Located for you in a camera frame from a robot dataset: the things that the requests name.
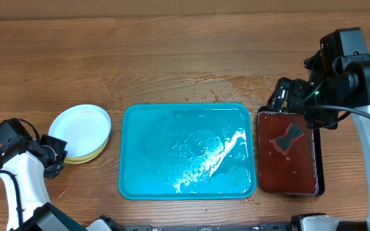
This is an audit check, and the yellow-green plate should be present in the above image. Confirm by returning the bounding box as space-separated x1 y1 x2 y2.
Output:
64 139 108 164

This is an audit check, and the red and black sponge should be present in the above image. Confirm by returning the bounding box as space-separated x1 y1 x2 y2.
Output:
271 123 304 155

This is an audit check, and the light blue plate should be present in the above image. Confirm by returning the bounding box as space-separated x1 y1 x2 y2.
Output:
48 105 112 157

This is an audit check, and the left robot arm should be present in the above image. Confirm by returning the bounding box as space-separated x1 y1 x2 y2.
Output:
0 135 124 231

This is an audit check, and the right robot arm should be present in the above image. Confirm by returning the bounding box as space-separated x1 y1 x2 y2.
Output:
263 55 370 230

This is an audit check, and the black tray with dark water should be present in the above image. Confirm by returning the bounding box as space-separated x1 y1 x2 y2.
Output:
257 107 325 196

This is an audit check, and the teal plastic tray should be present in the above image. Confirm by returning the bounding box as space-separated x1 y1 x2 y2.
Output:
119 103 257 200

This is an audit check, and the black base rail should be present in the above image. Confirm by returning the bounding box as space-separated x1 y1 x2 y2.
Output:
120 221 369 231

